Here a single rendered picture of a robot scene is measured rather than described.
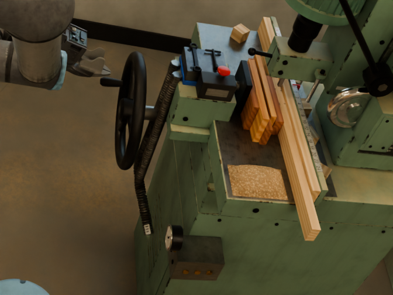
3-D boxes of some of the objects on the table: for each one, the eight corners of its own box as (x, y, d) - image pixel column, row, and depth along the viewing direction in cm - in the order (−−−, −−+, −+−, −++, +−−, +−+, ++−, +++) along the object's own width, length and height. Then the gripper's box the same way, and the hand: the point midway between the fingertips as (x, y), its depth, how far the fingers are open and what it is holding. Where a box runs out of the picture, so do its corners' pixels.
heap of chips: (227, 164, 143) (231, 156, 141) (280, 170, 146) (284, 161, 144) (233, 195, 137) (236, 187, 135) (288, 199, 140) (292, 192, 139)
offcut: (230, 36, 175) (233, 27, 173) (237, 32, 178) (241, 23, 175) (239, 43, 174) (242, 34, 172) (247, 39, 176) (250, 30, 174)
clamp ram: (206, 84, 159) (216, 55, 152) (235, 88, 161) (247, 60, 154) (210, 110, 153) (221, 82, 146) (241, 114, 155) (252, 86, 148)
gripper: (41, 32, 148) (123, 68, 158) (43, 8, 154) (122, 44, 164) (26, 58, 153) (106, 91, 163) (28, 34, 159) (106, 67, 169)
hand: (104, 72), depth 164 cm, fingers closed
